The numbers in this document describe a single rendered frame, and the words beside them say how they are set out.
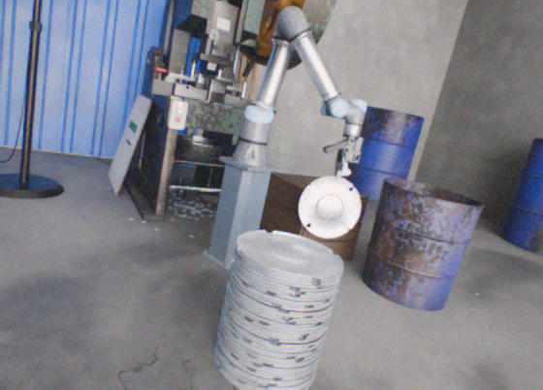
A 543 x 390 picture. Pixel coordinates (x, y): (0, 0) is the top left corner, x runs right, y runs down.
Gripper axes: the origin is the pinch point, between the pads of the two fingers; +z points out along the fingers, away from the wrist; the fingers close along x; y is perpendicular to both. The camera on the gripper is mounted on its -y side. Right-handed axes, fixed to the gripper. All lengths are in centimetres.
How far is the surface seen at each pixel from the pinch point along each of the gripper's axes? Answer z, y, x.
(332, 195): 8.3, -0.1, -0.8
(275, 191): 16.9, -21.5, 26.9
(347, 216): 16.9, 9.5, -0.6
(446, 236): 11, 41, -28
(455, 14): -168, 182, 292
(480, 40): -141, 207, 268
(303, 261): 11, -28, -78
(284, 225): 30.5, -15.7, 14.0
